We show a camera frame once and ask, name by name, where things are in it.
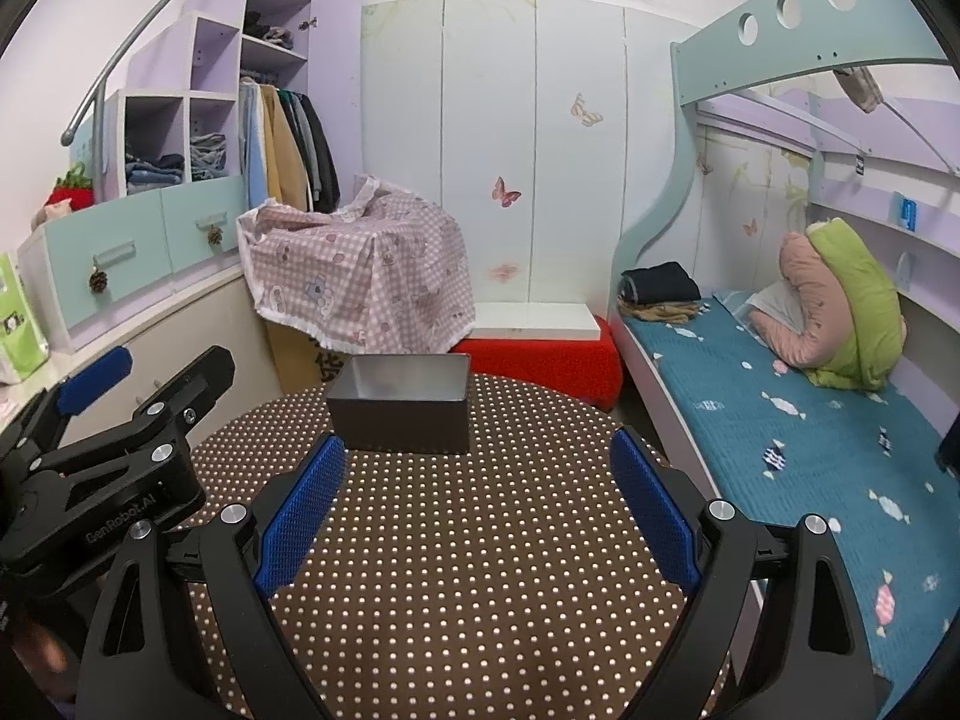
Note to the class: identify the cream butterfly sticker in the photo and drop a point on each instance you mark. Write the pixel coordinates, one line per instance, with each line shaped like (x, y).
(585, 111)

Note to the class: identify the faint pink butterfly sticker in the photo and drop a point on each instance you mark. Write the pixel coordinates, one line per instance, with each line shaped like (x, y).
(504, 270)

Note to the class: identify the folded dark jeans stack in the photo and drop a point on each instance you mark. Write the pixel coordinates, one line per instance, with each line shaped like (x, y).
(154, 174)

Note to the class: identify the white wardrobe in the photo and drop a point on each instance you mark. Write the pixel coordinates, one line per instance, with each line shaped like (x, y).
(487, 127)

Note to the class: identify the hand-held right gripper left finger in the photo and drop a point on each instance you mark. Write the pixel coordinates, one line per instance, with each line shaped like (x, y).
(300, 525)

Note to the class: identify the teal bunk bed frame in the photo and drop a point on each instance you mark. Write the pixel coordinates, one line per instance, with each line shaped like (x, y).
(750, 64)

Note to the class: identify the beige plush toy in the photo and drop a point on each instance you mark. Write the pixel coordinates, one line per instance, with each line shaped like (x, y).
(49, 214)

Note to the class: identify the pink quilt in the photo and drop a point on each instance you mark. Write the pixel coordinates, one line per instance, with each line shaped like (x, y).
(806, 300)

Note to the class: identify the teal drawer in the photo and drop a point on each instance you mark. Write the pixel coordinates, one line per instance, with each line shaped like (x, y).
(195, 214)
(112, 240)

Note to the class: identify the cardboard box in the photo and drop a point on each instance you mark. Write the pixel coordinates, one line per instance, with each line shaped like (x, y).
(296, 360)

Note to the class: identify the pink checked cloth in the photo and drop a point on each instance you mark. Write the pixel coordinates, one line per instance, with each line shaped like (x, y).
(375, 277)

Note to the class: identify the black hanging jacket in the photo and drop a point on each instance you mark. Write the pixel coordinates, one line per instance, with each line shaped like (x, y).
(326, 165)

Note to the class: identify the purple stair shelf cabinet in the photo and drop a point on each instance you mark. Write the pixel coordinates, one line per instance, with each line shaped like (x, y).
(217, 37)

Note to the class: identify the blue printed bed sheet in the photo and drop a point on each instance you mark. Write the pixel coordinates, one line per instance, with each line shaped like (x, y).
(787, 450)

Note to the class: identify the tan hanging coat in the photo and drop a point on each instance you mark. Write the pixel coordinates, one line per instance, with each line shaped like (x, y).
(281, 157)

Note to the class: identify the small blue box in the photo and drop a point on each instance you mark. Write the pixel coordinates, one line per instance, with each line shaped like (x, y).
(907, 211)

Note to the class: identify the white pillow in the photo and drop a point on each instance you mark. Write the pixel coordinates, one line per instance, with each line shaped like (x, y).
(772, 307)

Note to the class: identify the folded light denim clothes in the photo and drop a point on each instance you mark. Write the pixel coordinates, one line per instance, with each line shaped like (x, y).
(208, 157)

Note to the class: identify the pink and green pillow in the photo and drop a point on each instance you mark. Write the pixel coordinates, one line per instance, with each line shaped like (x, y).
(862, 300)

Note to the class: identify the dark grey storage box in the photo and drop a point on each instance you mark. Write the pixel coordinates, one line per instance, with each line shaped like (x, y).
(397, 420)

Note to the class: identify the grey hanging pouch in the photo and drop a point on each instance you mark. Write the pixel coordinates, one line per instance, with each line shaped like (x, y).
(862, 90)

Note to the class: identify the red stool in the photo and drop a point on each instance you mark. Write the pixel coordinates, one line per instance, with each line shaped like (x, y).
(540, 367)

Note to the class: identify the grey metal handrail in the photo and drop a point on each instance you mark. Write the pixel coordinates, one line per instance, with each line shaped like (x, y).
(112, 60)

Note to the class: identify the folded dark clothes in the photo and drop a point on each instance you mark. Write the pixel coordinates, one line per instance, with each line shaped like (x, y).
(660, 283)

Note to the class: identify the white board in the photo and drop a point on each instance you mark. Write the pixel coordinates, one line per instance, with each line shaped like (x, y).
(532, 321)

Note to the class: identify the dark clothes pile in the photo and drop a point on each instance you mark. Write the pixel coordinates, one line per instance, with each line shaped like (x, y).
(266, 31)

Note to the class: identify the person's left forearm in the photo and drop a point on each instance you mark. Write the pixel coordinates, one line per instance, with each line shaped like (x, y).
(37, 652)

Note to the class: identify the light blue hanging shirt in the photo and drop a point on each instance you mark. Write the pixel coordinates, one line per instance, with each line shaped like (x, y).
(255, 165)

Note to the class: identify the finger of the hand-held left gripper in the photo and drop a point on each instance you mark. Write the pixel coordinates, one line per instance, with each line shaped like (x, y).
(202, 379)
(94, 382)

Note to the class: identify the brown polka-dot tablecloth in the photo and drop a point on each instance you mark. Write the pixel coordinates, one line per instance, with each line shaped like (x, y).
(480, 577)

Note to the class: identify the beige cabinet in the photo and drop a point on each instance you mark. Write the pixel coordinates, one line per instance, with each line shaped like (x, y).
(187, 315)

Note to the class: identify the dark navy cloth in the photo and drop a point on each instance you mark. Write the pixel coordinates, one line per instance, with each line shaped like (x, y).
(949, 450)

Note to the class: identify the dark teal hanging jacket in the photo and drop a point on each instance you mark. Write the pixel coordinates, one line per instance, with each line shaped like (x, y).
(304, 142)

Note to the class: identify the folded tan clothes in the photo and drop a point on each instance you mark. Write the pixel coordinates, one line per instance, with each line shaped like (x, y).
(660, 313)

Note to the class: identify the strawberry plush toy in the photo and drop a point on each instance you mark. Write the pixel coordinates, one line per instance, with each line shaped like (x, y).
(71, 199)

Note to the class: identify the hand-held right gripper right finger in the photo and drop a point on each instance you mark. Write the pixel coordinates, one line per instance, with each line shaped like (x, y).
(652, 517)

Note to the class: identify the green paper bag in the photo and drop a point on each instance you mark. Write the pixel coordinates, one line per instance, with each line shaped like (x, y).
(19, 322)

